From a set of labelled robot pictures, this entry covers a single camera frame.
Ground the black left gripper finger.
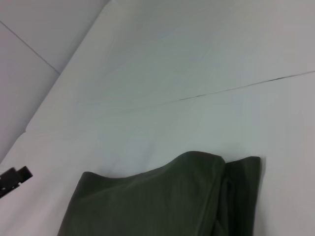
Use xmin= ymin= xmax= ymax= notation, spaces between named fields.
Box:
xmin=0 ymin=166 xmax=34 ymax=200

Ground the dark green FREE T-shirt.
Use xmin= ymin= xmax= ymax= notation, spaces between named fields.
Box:
xmin=57 ymin=150 xmax=261 ymax=236

